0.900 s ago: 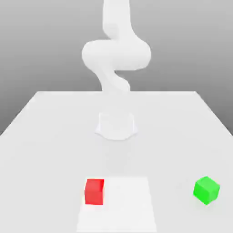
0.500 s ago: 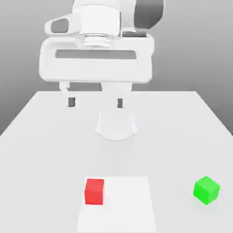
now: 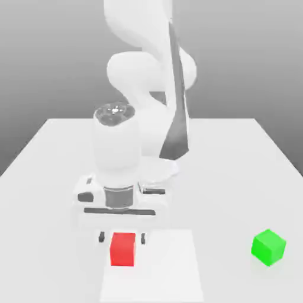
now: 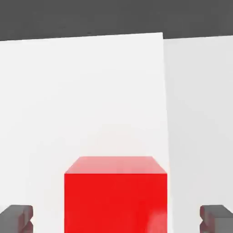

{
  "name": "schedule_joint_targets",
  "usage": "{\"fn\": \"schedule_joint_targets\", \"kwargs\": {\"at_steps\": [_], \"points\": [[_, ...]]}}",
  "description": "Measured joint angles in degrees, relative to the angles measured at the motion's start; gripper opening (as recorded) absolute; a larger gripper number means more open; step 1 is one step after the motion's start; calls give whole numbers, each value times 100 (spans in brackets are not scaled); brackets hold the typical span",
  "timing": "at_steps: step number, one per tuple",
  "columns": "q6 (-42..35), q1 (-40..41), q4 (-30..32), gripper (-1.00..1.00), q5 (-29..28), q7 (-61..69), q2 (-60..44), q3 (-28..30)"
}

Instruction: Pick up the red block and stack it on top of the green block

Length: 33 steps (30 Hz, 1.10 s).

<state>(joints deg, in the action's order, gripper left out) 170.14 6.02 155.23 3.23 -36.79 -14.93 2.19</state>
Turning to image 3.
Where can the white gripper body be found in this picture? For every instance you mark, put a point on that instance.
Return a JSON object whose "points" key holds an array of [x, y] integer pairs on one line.
{"points": [[118, 220]]}

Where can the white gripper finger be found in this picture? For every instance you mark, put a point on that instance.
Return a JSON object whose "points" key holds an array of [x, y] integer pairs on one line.
{"points": [[101, 237], [143, 238]]}

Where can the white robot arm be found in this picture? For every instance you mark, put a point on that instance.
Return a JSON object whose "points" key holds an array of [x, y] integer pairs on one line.
{"points": [[116, 146]]}

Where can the small red cube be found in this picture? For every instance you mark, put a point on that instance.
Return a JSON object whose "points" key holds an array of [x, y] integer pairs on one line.
{"points": [[122, 251]]}

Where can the small green cube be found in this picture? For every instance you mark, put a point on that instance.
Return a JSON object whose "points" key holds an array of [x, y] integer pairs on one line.
{"points": [[268, 247]]}

